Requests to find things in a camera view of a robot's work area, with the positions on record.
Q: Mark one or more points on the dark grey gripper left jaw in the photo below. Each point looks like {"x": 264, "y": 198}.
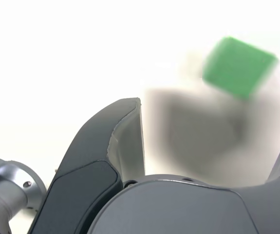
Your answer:
{"x": 81, "y": 182}

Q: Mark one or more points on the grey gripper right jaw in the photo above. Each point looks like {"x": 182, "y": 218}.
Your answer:
{"x": 191, "y": 209}

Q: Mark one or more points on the green cube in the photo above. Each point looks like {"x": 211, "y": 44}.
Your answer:
{"x": 239, "y": 68}

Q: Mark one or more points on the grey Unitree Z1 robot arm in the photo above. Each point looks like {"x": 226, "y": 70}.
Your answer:
{"x": 8, "y": 185}

